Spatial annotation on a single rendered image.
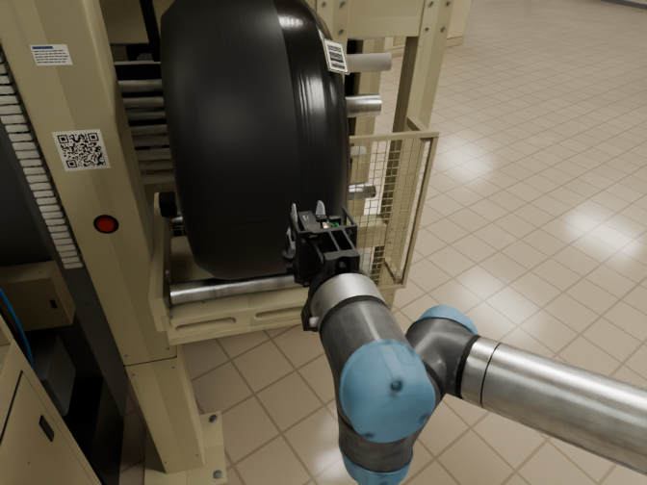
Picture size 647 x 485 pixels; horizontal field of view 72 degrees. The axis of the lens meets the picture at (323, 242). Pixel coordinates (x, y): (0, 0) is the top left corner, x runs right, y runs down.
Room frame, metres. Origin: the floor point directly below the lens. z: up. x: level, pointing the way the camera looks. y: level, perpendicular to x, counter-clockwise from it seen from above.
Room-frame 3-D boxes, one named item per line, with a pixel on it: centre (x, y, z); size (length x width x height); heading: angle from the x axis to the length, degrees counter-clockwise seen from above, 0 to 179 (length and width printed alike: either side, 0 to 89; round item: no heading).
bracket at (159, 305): (0.80, 0.38, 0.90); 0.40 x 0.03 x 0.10; 17
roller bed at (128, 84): (1.15, 0.53, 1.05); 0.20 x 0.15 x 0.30; 107
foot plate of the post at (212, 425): (0.76, 0.45, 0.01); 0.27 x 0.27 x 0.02; 17
